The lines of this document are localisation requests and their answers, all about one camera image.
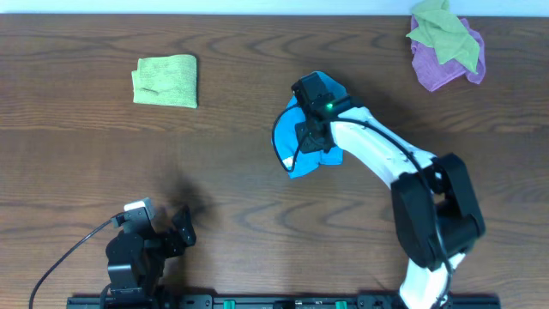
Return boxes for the blue microfiber cloth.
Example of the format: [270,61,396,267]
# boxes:
[274,71,347,179]

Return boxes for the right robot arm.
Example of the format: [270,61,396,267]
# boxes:
[296,94,486,308]

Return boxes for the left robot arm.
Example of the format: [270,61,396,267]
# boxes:
[99,198,196,308]

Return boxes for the purple crumpled cloth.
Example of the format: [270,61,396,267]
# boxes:
[411,17,486,92]

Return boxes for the folded green cloth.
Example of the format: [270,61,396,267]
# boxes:
[131,54,198,109]

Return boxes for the olive green crumpled cloth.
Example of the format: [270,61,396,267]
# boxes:
[407,0,480,74]

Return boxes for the left camera cable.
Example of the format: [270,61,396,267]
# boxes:
[27,216,124,309]

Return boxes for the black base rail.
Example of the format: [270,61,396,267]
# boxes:
[66,294,502,309]

